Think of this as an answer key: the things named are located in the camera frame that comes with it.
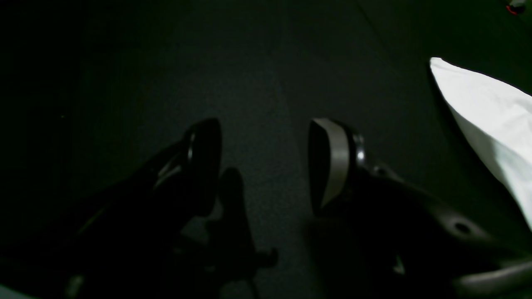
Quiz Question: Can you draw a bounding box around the white printed t-shirt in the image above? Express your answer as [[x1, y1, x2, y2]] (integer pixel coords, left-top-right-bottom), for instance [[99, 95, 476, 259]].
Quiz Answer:
[[429, 57, 532, 227]]

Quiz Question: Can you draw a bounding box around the black table cloth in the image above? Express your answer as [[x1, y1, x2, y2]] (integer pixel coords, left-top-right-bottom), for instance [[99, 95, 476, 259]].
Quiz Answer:
[[1, 0, 531, 299]]

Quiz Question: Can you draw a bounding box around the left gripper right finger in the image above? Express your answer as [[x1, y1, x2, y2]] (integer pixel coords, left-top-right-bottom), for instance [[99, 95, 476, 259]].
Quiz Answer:
[[308, 118, 531, 299]]

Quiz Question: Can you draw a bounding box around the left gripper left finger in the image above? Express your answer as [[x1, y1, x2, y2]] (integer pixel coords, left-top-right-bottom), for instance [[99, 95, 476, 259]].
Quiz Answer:
[[1, 118, 222, 299]]

